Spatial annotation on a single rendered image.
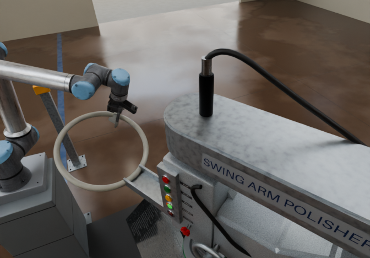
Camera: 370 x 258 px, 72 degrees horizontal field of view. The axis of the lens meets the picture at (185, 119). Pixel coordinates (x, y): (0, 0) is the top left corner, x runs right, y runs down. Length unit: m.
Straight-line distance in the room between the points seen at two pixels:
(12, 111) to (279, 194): 1.53
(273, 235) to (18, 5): 7.25
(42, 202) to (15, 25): 6.20
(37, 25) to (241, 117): 7.12
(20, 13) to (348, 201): 7.42
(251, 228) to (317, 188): 0.32
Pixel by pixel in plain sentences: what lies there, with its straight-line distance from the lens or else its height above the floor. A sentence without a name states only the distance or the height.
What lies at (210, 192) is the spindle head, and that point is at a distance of 0.78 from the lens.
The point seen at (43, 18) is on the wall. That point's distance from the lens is 7.55.
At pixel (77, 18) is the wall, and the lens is 7.53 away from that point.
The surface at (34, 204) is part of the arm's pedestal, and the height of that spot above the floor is 0.85.
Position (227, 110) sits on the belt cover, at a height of 1.74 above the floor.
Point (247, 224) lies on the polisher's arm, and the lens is 0.87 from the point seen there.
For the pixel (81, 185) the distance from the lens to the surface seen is 1.35.
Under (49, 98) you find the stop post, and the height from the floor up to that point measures 0.93.
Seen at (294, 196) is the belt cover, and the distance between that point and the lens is 0.61.
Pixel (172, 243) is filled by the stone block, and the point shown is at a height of 0.81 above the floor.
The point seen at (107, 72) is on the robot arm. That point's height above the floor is 1.60.
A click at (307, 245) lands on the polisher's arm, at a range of 0.81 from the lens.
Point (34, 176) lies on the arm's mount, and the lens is 1.95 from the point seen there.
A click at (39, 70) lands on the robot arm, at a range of 1.34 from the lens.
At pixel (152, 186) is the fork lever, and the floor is 1.12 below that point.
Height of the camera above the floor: 2.19
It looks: 39 degrees down
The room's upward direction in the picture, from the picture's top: 3 degrees counter-clockwise
